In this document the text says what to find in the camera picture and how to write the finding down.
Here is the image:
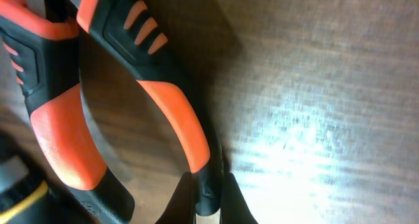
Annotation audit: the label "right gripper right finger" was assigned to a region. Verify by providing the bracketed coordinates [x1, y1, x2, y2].
[220, 173, 257, 224]

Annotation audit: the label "yellow black stubby screwdriver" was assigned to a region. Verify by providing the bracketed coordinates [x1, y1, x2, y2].
[1, 132, 94, 224]

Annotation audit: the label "orange black long-nose pliers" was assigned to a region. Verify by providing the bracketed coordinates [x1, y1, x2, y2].
[0, 0, 225, 224]

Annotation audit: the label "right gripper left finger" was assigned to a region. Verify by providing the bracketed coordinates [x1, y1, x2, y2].
[156, 172, 196, 224]

